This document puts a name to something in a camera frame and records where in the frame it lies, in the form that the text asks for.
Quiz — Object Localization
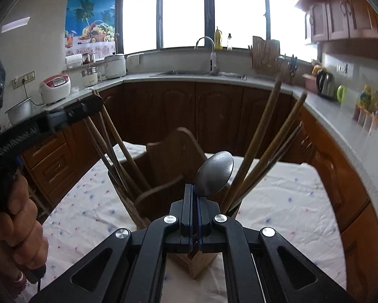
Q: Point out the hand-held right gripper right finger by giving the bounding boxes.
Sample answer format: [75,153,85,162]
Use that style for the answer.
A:
[196,196,358,303]

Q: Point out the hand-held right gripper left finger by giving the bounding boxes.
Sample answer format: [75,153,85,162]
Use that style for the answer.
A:
[28,183,196,303]

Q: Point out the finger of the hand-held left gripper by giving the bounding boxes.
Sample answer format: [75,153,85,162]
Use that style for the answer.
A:
[45,96,104,131]

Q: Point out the metal spoon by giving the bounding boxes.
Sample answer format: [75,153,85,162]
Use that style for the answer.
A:
[194,151,234,198]

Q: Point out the wooden utensil holder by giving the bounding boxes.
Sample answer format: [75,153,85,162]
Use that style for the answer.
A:
[108,127,243,279]

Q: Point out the person's left hand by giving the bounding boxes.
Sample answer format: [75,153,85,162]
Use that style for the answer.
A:
[0,173,50,280]

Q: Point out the metal pot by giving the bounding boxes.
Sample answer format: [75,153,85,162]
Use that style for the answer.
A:
[5,98,32,125]

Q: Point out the small white pot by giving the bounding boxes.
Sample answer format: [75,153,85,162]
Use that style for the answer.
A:
[81,66,102,87]

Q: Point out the white and red rice cooker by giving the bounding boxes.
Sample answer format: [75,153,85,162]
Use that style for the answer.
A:
[39,73,72,105]

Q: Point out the paper towel roll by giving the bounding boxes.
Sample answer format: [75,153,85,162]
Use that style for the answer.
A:
[66,54,83,68]

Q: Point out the large white cooker pot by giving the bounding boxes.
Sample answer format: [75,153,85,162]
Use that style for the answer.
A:
[104,53,127,79]

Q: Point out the white container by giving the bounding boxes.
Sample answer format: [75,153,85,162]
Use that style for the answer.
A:
[126,54,142,75]

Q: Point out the brown wooden base cabinets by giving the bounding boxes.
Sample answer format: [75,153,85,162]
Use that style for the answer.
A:
[22,80,378,303]

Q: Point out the white floral tablecloth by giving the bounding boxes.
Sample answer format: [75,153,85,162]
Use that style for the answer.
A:
[6,142,347,303]

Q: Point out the steel kitchen sink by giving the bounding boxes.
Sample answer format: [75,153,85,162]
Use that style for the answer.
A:
[149,69,247,80]

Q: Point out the kitchen window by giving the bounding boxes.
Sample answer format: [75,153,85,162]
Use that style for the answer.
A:
[116,0,312,60]

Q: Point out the kitchen faucet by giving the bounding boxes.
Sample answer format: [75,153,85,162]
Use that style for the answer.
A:
[194,36,219,74]

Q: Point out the yellow bottle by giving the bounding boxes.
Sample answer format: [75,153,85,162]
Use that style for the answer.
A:
[214,27,224,50]

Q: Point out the dish drying rack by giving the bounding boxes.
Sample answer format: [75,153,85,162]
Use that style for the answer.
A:
[247,44,298,84]

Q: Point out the grey kitchen countertop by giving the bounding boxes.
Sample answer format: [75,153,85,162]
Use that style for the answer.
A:
[6,71,378,228]

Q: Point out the pink container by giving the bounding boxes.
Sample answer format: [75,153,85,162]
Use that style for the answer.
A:
[303,73,319,90]

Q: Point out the steel electric kettle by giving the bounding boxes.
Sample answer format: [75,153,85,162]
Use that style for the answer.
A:
[316,69,335,100]

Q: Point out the wooden cutting boards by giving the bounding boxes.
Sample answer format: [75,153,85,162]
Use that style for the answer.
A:
[252,36,281,70]

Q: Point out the cooking oil bottles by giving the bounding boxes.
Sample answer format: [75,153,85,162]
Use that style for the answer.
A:
[359,85,378,114]

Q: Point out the wall socket strip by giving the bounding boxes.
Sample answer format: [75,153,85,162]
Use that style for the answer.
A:
[13,71,36,86]

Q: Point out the tropical fruit wall poster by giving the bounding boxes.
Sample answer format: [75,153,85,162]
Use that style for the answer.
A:
[64,0,118,58]

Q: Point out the brown wooden wall cabinets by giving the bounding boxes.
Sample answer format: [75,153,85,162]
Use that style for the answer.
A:
[294,0,378,45]

